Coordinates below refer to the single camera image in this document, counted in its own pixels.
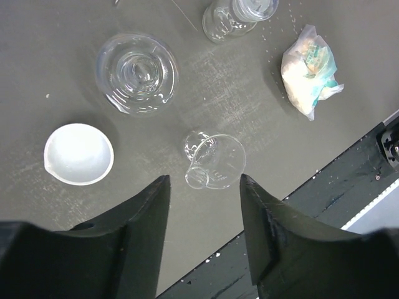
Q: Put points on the plastic bag with gloves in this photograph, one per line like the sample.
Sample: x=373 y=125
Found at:
x=308 y=72

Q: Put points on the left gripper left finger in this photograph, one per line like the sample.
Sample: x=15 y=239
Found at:
x=114 y=255

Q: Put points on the white round dish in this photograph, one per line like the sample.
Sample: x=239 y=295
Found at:
x=78 y=154

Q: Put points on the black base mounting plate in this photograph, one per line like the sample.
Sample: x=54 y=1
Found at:
x=333 y=196

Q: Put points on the grey slotted cable duct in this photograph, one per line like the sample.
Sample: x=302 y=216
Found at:
x=380 y=213

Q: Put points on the clear glass beaker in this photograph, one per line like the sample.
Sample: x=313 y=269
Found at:
x=216 y=160

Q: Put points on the small glass beaker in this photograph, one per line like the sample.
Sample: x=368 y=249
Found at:
x=228 y=19

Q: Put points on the round glass flask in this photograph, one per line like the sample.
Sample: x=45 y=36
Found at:
x=137 y=73

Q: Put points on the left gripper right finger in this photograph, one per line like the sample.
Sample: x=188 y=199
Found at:
x=292 y=255

